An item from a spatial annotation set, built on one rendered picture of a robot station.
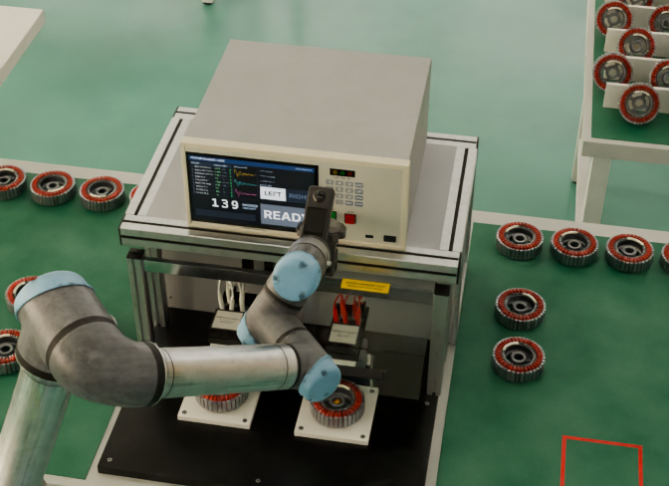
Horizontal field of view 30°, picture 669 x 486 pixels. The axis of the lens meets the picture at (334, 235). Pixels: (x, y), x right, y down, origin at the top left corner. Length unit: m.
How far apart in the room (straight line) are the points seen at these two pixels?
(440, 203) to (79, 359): 1.00
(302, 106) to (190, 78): 2.60
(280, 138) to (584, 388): 0.86
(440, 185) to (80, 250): 0.93
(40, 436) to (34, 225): 1.21
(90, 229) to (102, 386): 1.33
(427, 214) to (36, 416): 0.94
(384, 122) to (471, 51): 2.82
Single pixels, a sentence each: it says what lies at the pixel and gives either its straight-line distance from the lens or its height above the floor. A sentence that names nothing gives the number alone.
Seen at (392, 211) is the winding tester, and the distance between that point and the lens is 2.37.
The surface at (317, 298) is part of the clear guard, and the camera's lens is 2.40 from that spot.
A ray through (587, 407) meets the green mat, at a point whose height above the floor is 0.75.
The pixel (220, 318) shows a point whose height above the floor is 0.92.
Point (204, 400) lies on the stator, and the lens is 2.57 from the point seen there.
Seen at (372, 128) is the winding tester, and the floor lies 1.32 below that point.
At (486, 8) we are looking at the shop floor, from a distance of 5.54.
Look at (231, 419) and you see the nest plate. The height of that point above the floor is 0.78.
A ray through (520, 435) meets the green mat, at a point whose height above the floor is 0.75.
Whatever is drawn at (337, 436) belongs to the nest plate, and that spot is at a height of 0.78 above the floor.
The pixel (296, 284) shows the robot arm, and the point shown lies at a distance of 2.06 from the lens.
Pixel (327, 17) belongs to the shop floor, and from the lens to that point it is 5.43.
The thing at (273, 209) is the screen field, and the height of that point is 1.18.
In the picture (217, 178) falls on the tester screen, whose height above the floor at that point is 1.24.
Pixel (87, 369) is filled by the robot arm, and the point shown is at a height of 1.41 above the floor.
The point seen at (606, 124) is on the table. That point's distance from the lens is 3.50.
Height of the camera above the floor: 2.68
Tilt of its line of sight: 39 degrees down
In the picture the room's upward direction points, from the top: straight up
